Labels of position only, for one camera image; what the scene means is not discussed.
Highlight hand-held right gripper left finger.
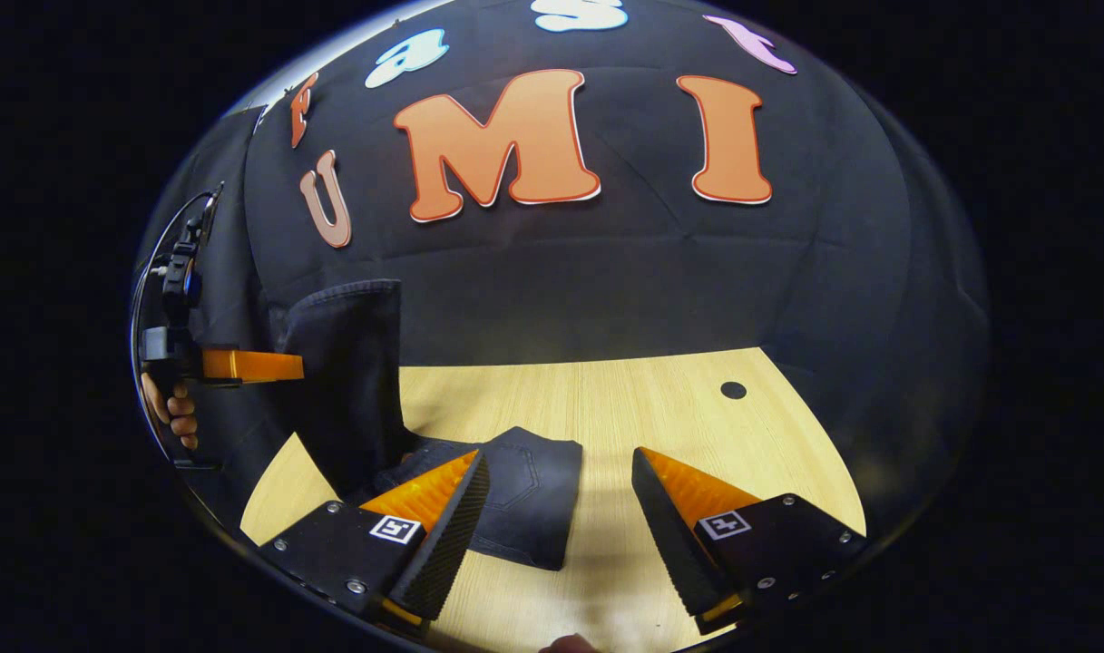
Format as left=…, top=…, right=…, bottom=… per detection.
left=259, top=449, right=491, bottom=627

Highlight black backdrop cloth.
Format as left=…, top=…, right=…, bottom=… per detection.
left=134, top=0, right=992, bottom=545

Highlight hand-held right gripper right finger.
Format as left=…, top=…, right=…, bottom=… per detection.
left=630, top=446, right=870, bottom=636

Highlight dark grey jeans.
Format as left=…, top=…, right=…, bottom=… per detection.
left=269, top=278, right=585, bottom=572

